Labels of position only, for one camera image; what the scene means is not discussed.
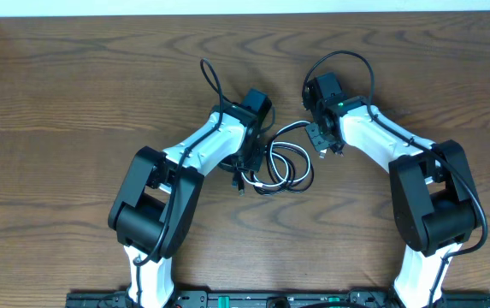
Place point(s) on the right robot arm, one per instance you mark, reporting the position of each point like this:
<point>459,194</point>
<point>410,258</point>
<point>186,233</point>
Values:
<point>432,189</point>

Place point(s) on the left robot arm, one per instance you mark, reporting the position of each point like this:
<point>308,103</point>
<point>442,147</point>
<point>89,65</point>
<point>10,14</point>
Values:
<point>154,207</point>

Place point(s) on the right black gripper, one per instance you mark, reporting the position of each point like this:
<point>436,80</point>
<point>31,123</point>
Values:
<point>317,142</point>

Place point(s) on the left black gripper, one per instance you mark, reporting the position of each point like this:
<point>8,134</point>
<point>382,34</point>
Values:
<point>256,164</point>

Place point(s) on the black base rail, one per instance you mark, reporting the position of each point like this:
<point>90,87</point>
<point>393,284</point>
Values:
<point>202,299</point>

